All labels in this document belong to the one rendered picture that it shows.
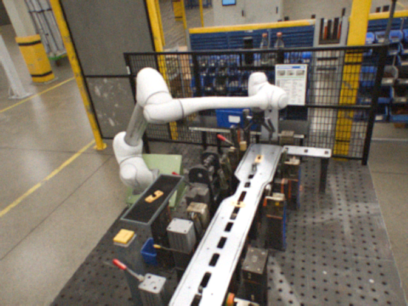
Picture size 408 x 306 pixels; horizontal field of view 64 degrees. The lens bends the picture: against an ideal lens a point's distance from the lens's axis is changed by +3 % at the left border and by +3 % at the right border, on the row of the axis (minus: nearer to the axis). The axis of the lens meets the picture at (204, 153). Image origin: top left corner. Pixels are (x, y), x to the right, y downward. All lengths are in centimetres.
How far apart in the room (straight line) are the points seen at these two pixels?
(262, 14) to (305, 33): 463
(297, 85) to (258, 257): 138
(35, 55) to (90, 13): 505
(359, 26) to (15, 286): 313
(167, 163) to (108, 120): 248
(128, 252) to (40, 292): 173
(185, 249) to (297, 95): 142
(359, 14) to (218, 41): 198
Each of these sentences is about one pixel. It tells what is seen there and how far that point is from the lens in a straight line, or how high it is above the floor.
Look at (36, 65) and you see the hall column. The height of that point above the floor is 46.
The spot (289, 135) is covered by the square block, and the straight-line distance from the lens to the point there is 220.
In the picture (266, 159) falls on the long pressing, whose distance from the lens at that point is 203.
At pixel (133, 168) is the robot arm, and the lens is 199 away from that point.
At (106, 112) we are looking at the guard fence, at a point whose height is 56.
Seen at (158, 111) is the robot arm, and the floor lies 149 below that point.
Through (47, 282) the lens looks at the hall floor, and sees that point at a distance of 308.
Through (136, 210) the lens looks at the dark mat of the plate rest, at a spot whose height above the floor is 116.
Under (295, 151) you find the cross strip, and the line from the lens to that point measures 212.
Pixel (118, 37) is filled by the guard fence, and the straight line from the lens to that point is 406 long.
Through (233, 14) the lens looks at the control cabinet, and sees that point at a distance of 848.
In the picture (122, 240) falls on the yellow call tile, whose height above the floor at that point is 116.
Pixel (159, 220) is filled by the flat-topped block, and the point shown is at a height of 106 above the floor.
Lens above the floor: 205
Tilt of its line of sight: 29 degrees down
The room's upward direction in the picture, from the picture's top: 7 degrees counter-clockwise
